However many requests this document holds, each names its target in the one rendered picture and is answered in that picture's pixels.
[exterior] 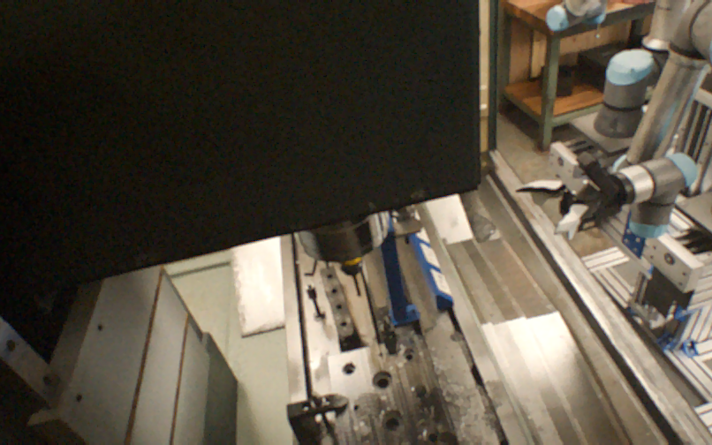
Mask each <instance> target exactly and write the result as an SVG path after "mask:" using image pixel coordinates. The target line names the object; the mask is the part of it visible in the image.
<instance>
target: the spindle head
mask: <svg viewBox="0 0 712 445"><path fill-rule="evenodd" d="M481 167H482V165H481V22H480V0H0V278H1V279H2V280H3V281H4V282H5V283H6V285H7V286H8V287H9V288H10V289H11V290H12V291H13V292H15V293H17V294H19V297H20V298H26V297H31V296H34V295H38V294H42V293H45V292H50V291H53V290H60V289H63V288H68V287H72V286H75V285H79V284H83V283H90V282H93V281H97V280H102V279H105V278H109V277H112V276H116V275H123V274H127V273H131V272H134V271H139V270H142V269H146V268H152V267H157V266H161V265H164V264H168V263H172V262H176V261H180V260H186V259H191V258H194V257H198V256H202V255H205V254H210V253H216V252H220V251H223V250H228V249H231V248H235V247H239V246H242V245H250V244H253V243H257V242H261V241H265V240H269V239H272V238H280V237H283V236H287V235H291V234H294V233H299V232H302V231H306V230H312V229H317V228H321V227H324V226H328V225H331V224H336V223H342V222H346V221H351V220H354V219H358V218H361V217H365V216H370V215H376V214H380V213H383V212H388V211H391V210H395V209H399V208H402V207H410V206H413V205H417V204H421V203H425V202H429V201H432V200H440V199H443V198H447V197H450V196H454V195H459V194H462V193H466V192H472V191H477V190H478V186H477V185H480V184H481Z"/></svg>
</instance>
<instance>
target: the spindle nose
mask: <svg viewBox="0 0 712 445"><path fill-rule="evenodd" d="M387 231H388V213H387V212H383V213H380V214H376V215H370V216H365V217H361V218H358V219H354V220H351V221H346V222H340V223H336V224H331V225H328V226H324V227H321V228H317V229H312V230H306V231H302V232H299V233H295V236H296V239H297V240H298V242H299V244H300V247H301V249H302V250H303V251H304V252H305V253H306V254H307V255H308V256H310V257H311V258H313V259H316V260H319V261H324V262H346V261H350V260H356V259H358V258H360V257H362V256H364V255H366V254H368V253H370V252H372V251H373V250H374V249H375V248H376V247H377V246H378V245H379V244H381V242H382V241H383V240H384V238H385V236H386V234H387Z"/></svg>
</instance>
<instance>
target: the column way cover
mask: <svg viewBox="0 0 712 445"><path fill-rule="evenodd" d="M163 267H164V265H161V266H157V267H152V268H146V269H142V270H139V271H134V272H131V273H127V274H123V275H116V276H112V277H109V278H105V279H102V280H97V281H93V282H90V283H83V284H80V285H79V287H78V289H77V292H76V295H75V297H74V300H73V302H72V306H71V309H70V311H69V313H68V316H67V318H66V321H65V324H64V327H63V330H62V332H61V335H60V337H59V339H58V342H57V347H56V348H55V351H54V354H53V356H52V359H51V361H50V363H49V366H50V367H51V368H52V369H53V370H54V371H55V372H56V373H57V374H58V375H59V376H60V377H61V378H62V379H63V380H64V381H65V384H64V388H63V391H62V394H61V396H60V399H59V402H58V405H57V408H56V409H54V410H53V409H52V408H51V410H50V411H46V410H45V409H44V408H43V409H40V410H39V412H38V413H36V414H33V415H31V418H30V420H29V422H28V424H27V427H28V428H30V429H31V430H32V431H33V432H34V433H36V434H37V435H38V436H39V437H41V438H42V439H43V440H44V441H46V442H47V443H48V444H49V445H203V436H204V425H205V411H206V400H207V390H208V369H209V358H210V356H209V354H208V353H207V351H206V349H205V348H204V346H203V345H202V343H201V341H200V339H199V337H198V336H197V335H196V334H195V332H194V330H193V328H192V326H191V325H190V323H189V321H188V320H189V314H188V313H187V312H186V310H185V308H184V307H183V305H182V304H181V302H180V300H179V299H178V297H177V295H176V293H175V292H174V290H173V289H172V288H171V286H170V284H169V282H168V280H167V279H166V277H165V275H164V274H163V270H164V268H163Z"/></svg>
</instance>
